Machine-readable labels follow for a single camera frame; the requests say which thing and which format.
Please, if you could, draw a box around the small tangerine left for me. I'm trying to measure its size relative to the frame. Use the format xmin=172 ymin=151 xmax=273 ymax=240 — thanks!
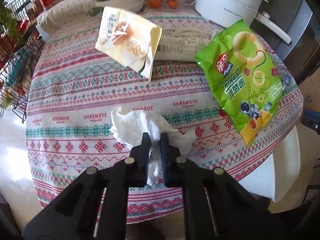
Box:
xmin=148 ymin=0 xmax=163 ymax=9

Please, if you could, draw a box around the small tangerine right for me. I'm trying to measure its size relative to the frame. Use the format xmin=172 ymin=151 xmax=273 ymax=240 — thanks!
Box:
xmin=167 ymin=0 xmax=179 ymax=9

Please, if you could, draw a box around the yellow paper food bag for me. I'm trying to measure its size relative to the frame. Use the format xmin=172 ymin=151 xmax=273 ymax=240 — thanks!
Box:
xmin=95 ymin=7 xmax=162 ymax=81

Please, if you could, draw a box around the white paper tissue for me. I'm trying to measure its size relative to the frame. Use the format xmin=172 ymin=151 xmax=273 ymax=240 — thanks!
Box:
xmin=111 ymin=106 xmax=197 ymax=185

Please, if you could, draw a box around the green onion rings chip bag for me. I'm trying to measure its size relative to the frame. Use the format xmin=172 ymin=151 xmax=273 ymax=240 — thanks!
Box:
xmin=195 ymin=20 xmax=283 ymax=146

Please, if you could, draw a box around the small tangerine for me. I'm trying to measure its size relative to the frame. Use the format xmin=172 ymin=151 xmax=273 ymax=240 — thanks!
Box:
xmin=167 ymin=0 xmax=179 ymax=9
xmin=148 ymin=0 xmax=163 ymax=9

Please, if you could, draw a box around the white electric cooking pot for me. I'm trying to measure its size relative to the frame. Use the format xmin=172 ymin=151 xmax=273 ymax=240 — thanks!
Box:
xmin=195 ymin=0 xmax=291 ymax=44

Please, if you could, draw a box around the white plastic trash bin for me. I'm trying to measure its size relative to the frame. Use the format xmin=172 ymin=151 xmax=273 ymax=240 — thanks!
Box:
xmin=239 ymin=127 xmax=301 ymax=203

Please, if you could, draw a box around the black wire rack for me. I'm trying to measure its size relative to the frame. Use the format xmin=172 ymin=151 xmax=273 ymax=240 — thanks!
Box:
xmin=1 ymin=0 xmax=44 ymax=122

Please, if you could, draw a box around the white milky plastic bottle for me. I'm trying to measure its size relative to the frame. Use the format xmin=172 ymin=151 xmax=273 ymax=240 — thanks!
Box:
xmin=155 ymin=25 xmax=222 ymax=62

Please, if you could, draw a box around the clear plastic water bottle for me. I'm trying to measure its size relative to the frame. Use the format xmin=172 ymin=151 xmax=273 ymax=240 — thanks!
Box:
xmin=269 ymin=52 xmax=294 ymax=90

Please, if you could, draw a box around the red white patterned tablecloth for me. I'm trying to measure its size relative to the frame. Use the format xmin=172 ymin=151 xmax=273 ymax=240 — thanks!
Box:
xmin=24 ymin=0 xmax=304 ymax=224

